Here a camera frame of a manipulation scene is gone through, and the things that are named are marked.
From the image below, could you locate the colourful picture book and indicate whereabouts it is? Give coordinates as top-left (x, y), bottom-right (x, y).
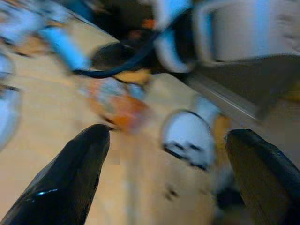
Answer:
top-left (78, 76), bottom-right (152, 133)

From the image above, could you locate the yellow egg print blanket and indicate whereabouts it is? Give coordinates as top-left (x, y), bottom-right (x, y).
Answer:
top-left (0, 0), bottom-right (300, 225)

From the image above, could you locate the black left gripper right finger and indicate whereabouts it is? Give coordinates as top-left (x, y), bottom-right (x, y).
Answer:
top-left (225, 128), bottom-right (300, 225)

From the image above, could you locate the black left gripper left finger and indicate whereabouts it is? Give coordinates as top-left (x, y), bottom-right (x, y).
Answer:
top-left (0, 124), bottom-right (111, 225)

